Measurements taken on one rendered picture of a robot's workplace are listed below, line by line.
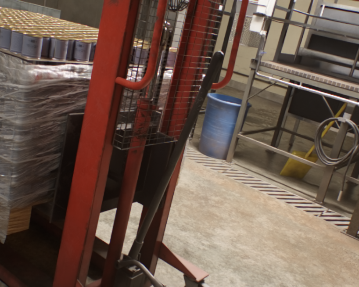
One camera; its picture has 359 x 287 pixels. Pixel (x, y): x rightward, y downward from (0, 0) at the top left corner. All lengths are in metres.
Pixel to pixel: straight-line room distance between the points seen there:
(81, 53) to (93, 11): 3.51
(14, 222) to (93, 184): 0.34
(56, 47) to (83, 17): 3.69
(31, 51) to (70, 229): 0.72
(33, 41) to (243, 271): 1.86
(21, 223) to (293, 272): 1.81
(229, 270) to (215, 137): 2.22
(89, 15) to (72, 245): 3.81
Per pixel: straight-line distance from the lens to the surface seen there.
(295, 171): 4.98
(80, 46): 1.94
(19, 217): 1.96
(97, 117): 1.78
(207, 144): 4.93
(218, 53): 1.76
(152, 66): 1.60
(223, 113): 4.81
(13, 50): 1.85
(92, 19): 5.43
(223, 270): 2.90
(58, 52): 1.86
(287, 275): 3.09
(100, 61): 1.76
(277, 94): 10.14
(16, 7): 3.99
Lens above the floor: 1.41
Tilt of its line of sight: 15 degrees down
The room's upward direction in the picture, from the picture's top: 13 degrees clockwise
